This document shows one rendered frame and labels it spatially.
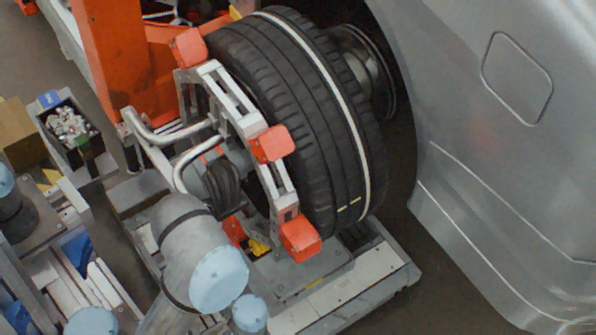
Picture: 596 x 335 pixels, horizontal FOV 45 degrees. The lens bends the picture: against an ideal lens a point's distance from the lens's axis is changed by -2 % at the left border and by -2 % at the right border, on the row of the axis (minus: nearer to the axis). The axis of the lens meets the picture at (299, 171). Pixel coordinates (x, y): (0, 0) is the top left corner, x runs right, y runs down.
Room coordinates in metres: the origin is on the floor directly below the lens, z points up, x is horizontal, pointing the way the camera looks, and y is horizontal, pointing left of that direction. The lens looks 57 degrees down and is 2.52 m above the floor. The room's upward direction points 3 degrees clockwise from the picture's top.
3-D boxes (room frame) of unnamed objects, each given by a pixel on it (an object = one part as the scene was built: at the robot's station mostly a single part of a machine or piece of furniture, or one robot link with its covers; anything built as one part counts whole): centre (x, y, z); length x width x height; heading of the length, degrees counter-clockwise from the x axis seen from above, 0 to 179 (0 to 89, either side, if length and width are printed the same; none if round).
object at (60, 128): (1.43, 0.78, 0.51); 0.20 x 0.14 x 0.13; 44
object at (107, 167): (1.46, 0.81, 0.44); 0.43 x 0.17 x 0.03; 37
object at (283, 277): (1.24, 0.05, 0.32); 0.40 x 0.30 x 0.28; 37
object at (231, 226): (1.17, 0.15, 0.48); 0.16 x 0.12 x 0.17; 127
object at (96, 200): (1.48, 0.82, 0.21); 0.10 x 0.10 x 0.42; 37
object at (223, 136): (0.99, 0.22, 1.03); 0.19 x 0.18 x 0.11; 127
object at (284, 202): (1.14, 0.18, 0.85); 0.54 x 0.07 x 0.54; 37
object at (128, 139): (1.16, 0.45, 0.93); 0.09 x 0.05 x 0.05; 127
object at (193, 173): (1.10, 0.24, 0.85); 0.21 x 0.14 x 0.14; 127
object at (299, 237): (0.89, -0.01, 0.85); 0.09 x 0.08 x 0.07; 37
